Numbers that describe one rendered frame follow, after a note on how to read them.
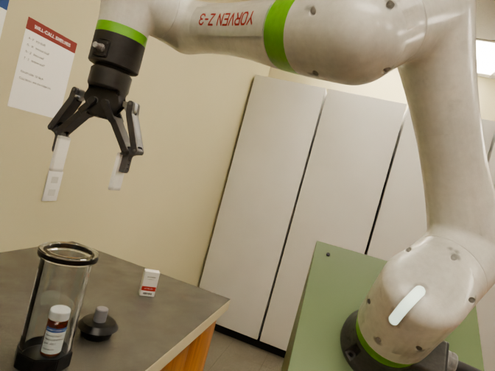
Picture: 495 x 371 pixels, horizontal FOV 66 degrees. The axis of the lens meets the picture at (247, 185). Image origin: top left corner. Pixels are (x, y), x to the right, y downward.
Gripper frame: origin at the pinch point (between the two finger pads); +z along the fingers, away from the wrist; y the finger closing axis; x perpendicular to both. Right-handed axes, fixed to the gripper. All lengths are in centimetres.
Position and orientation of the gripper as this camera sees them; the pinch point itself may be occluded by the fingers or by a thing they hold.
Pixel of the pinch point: (85, 174)
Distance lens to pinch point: 78.8
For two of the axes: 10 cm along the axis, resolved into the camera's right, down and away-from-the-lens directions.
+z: -2.7, 9.6, 0.4
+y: 9.3, 2.7, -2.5
